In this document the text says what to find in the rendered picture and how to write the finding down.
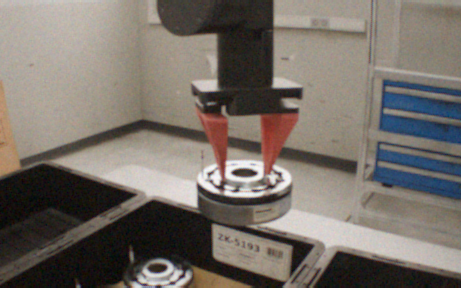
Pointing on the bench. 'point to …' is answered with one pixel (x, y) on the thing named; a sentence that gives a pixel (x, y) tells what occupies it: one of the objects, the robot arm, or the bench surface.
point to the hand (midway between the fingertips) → (245, 168)
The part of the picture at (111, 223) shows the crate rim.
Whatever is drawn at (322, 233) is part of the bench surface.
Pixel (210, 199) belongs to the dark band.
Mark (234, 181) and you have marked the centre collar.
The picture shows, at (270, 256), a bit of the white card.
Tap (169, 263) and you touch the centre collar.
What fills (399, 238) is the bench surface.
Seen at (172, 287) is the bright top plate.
